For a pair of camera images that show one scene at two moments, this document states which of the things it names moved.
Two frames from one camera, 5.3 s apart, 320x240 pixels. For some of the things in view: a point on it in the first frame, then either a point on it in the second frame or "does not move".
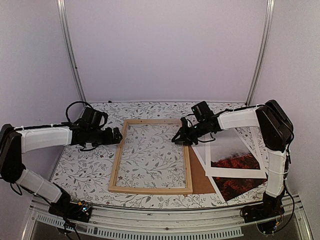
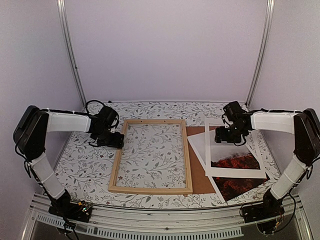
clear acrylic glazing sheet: x=149 y=159 does not move
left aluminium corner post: x=66 y=28 does not move
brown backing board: x=201 y=183 does not move
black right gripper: x=181 y=131 to x=220 y=136
